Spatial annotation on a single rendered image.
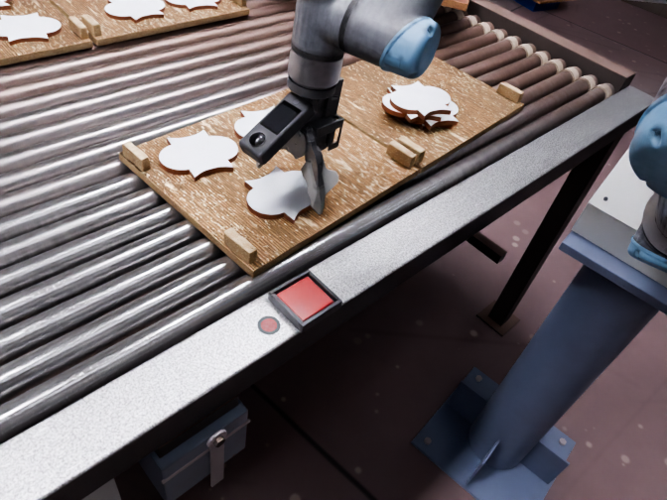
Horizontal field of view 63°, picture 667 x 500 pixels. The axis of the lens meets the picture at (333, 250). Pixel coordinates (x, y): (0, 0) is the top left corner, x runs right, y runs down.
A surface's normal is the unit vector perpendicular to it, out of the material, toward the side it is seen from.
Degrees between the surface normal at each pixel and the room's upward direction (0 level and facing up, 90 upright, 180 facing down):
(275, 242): 0
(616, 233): 90
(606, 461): 0
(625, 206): 46
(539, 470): 90
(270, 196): 0
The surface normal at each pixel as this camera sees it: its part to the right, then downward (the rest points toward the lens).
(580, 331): -0.71, 0.42
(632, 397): 0.15, -0.70
